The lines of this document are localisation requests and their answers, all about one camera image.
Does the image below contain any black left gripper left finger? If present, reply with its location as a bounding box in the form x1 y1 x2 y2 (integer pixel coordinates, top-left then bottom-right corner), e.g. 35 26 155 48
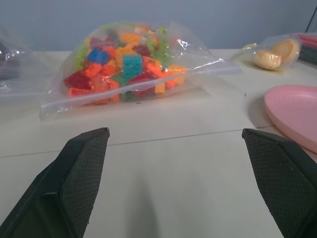
0 127 110 238

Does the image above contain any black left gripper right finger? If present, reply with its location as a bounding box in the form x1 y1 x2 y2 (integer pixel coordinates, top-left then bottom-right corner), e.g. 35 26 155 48
241 128 317 238

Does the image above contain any pink plate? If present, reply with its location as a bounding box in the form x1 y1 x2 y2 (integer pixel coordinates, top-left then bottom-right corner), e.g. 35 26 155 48
263 84 317 152

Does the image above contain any clear bag with dark contents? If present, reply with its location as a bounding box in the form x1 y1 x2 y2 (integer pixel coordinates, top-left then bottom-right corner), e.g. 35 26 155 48
0 23 54 100

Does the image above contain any clear bag of yellow biscuits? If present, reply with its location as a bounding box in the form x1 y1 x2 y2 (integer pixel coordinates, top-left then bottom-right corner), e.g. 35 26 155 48
230 33 303 72

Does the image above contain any stack of red and dark trays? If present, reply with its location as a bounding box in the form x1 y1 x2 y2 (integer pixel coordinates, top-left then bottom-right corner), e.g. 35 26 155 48
296 32 317 65

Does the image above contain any clear bag of toy bricks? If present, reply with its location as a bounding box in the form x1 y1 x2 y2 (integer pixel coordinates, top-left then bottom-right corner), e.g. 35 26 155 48
40 21 243 120

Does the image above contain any black cable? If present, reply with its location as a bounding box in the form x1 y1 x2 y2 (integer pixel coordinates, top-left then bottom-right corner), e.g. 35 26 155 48
305 0 317 33

